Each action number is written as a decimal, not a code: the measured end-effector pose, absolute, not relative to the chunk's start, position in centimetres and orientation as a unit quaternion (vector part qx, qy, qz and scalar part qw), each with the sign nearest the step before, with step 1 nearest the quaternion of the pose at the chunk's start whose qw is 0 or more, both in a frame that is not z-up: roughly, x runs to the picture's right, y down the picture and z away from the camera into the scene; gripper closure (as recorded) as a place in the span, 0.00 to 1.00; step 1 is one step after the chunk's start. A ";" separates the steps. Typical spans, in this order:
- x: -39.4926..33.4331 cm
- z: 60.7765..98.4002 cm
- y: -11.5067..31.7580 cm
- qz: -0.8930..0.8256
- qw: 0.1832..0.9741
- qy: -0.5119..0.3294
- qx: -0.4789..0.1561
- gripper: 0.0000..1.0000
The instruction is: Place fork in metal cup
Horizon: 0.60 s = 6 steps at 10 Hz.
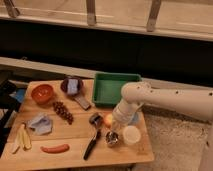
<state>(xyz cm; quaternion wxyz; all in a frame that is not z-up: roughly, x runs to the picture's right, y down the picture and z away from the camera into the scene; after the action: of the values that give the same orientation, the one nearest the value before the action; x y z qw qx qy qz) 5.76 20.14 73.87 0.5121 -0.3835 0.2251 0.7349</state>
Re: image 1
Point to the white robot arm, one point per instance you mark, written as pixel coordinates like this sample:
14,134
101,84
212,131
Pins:
197,104

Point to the metal cup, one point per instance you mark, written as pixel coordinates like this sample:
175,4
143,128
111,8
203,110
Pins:
111,138

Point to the white plastic cup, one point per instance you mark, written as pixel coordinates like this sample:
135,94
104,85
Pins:
131,135

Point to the green plastic tray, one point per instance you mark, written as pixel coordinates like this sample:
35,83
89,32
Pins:
107,87

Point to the orange yellow fruit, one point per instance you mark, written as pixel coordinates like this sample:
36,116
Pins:
108,120

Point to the blue sponge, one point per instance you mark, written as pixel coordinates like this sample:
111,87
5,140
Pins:
72,86

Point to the dark brown bowl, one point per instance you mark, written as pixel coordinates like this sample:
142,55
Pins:
64,83

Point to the brown grape bunch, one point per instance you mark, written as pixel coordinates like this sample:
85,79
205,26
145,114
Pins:
62,111

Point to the wooden table board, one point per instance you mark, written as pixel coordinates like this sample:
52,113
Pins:
77,135

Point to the orange bowl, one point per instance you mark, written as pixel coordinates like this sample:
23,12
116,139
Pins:
42,94

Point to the grey blue cloth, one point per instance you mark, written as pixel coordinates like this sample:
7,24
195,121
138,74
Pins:
41,124

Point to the red sausage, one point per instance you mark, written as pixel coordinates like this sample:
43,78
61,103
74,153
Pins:
56,149

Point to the yellow banana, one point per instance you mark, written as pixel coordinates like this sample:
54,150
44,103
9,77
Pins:
22,139

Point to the black handled utensil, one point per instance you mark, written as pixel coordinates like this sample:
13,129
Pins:
96,120

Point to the metal railing post middle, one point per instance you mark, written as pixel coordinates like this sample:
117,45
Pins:
91,12

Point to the metal railing post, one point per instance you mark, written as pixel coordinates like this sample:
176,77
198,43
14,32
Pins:
12,11
153,15
91,12

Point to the metal railing post right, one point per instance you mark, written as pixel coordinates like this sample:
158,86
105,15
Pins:
153,15

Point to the metal railing post left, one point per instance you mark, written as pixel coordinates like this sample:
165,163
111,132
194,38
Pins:
12,11

